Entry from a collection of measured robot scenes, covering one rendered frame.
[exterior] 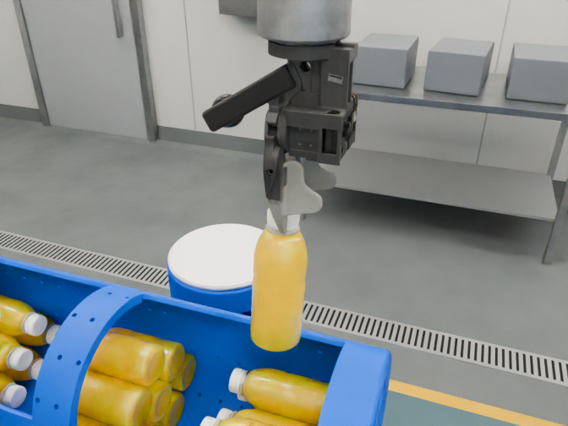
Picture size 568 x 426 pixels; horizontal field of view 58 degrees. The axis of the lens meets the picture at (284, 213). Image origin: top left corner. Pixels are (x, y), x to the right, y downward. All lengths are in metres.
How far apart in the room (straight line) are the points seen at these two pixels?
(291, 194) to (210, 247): 0.76
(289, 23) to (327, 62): 0.06
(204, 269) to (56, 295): 0.32
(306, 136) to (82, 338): 0.46
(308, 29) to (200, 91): 3.95
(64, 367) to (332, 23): 0.59
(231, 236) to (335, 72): 0.88
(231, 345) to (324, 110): 0.56
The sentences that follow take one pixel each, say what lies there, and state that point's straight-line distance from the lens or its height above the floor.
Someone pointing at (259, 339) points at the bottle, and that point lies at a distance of 0.67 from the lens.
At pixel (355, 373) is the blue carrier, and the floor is 1.23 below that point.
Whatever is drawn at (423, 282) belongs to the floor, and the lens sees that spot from 2.98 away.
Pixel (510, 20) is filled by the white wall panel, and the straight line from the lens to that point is 3.75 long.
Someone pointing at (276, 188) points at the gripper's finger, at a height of 1.50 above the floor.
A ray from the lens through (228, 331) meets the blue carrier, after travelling 0.94.
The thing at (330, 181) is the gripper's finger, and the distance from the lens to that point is 0.61.
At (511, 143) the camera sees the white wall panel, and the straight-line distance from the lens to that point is 3.97.
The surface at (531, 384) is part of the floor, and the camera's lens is 2.58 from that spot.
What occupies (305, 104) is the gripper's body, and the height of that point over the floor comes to 1.59.
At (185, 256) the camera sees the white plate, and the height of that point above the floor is 1.04.
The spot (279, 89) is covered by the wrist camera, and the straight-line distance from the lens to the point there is 0.53.
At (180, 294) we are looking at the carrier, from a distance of 1.24.
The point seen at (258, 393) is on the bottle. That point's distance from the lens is 0.85.
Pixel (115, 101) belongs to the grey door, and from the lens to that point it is 4.88.
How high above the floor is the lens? 1.75
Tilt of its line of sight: 30 degrees down
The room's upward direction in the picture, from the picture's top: straight up
